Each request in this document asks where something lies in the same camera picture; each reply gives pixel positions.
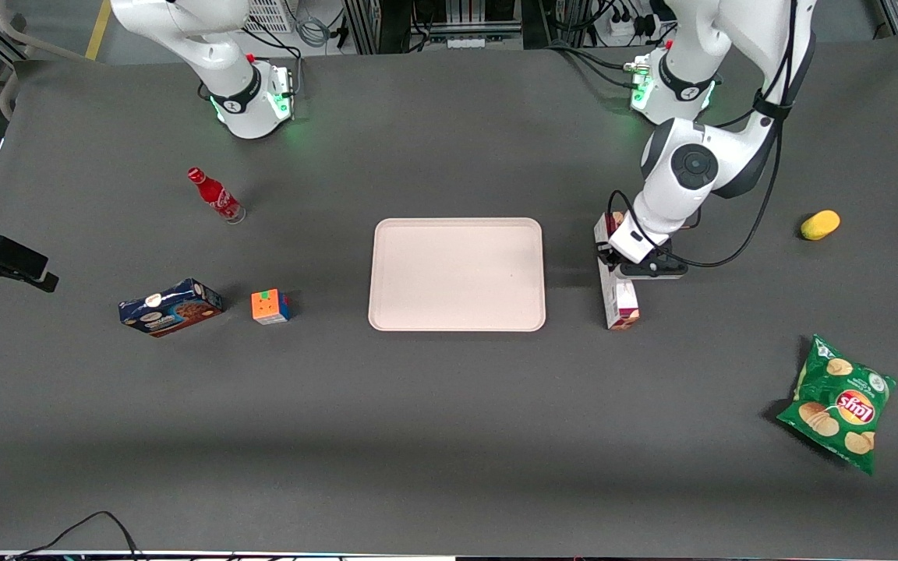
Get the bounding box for yellow lemon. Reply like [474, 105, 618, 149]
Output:
[800, 210, 841, 242]

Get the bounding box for green chips bag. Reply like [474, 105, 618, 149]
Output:
[776, 333, 898, 476]

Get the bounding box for beige tubular chair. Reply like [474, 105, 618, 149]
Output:
[0, 0, 112, 119]

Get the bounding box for black left base cables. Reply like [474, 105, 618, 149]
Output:
[546, 42, 650, 89]

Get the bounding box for beige plastic tray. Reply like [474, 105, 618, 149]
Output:
[368, 217, 547, 333]

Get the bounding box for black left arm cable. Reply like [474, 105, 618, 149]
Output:
[607, 0, 802, 270]

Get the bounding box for red cola bottle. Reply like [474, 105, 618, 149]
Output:
[187, 167, 248, 225]

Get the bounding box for dark grey table cover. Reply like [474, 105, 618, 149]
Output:
[0, 27, 898, 559]

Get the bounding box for grey coiled cable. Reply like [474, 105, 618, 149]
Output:
[295, 0, 332, 48]

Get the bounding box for black base cables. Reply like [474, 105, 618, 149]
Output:
[546, 42, 650, 89]
[242, 28, 304, 65]

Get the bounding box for black right base cables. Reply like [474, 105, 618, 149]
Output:
[242, 28, 304, 65]

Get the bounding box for colourful puzzle cube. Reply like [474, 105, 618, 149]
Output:
[250, 288, 293, 326]

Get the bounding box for thin black loose cable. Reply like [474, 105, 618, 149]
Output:
[6, 510, 143, 561]

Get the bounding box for blue cookie box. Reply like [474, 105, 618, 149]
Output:
[118, 278, 225, 338]

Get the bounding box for white power strip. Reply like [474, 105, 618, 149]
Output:
[607, 0, 658, 40]

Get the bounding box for red cookie box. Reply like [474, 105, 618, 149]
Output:
[593, 210, 642, 331]

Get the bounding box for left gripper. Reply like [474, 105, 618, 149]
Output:
[595, 212, 672, 281]

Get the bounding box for white vented box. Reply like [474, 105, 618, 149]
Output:
[244, 0, 296, 34]

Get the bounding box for aluminium equipment rack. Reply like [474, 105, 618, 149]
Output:
[342, 0, 525, 55]

